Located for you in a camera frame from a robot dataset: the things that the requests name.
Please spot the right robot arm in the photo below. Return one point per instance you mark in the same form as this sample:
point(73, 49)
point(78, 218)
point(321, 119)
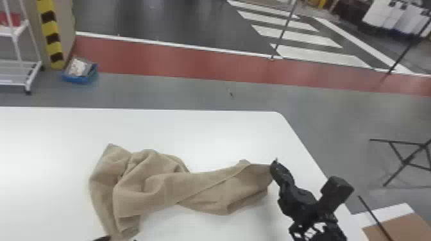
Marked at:
point(320, 230)

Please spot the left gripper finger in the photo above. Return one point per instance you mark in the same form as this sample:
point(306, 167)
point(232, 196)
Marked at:
point(101, 238)

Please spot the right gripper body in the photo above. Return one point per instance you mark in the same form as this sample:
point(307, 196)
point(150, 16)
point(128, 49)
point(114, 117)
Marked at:
point(298, 202)

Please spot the cardboard box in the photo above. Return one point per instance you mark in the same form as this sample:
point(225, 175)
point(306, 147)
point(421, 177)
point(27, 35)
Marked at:
point(400, 229)

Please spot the black metal frame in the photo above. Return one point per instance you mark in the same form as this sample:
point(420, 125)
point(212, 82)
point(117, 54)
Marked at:
point(409, 158)

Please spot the white shelf trolley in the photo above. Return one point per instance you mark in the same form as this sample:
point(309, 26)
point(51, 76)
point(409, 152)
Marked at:
point(20, 70)

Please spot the black rod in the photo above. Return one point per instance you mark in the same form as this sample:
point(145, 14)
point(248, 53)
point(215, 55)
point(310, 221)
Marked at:
point(373, 215)

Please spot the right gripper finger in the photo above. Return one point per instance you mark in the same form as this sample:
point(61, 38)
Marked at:
point(280, 173)

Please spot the blue basket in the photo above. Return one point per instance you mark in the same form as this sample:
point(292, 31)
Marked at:
point(81, 72)

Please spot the yellow black striped post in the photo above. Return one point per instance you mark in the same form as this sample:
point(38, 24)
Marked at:
point(52, 33)

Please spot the beige towel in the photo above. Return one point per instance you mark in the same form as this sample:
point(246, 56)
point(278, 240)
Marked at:
point(144, 185)

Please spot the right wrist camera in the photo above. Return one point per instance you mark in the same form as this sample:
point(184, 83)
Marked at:
point(335, 191)

